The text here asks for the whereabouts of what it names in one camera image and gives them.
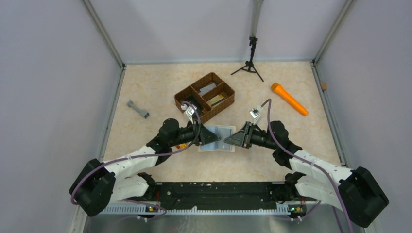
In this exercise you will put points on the gold card in basket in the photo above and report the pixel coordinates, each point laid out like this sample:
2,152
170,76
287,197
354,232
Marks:
216,100

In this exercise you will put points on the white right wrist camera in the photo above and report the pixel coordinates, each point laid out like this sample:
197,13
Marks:
256,114

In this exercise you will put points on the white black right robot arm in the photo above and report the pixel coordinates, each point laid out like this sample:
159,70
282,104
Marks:
354,191

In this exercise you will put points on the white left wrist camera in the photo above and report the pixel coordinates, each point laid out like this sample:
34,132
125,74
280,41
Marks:
188,110

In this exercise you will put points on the grey card in basket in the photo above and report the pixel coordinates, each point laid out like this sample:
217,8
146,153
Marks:
206,89

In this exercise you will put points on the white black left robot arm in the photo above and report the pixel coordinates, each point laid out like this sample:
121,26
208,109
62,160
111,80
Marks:
102,183

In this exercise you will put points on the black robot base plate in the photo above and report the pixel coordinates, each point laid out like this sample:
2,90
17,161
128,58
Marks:
220,195

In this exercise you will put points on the brown woven basket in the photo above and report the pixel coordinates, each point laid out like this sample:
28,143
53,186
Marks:
209,94

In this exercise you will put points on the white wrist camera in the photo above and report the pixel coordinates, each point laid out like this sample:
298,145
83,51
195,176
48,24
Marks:
256,114
188,110

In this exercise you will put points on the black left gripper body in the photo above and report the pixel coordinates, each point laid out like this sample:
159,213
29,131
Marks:
196,130

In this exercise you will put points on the black item in basket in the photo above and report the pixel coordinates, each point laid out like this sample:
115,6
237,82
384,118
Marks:
199,108

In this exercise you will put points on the black mini tripod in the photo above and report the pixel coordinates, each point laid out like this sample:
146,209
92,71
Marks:
249,64

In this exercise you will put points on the grey plastic dumbbell toy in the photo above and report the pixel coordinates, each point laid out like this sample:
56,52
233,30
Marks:
145,114

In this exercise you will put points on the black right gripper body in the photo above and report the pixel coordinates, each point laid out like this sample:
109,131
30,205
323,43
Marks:
248,138

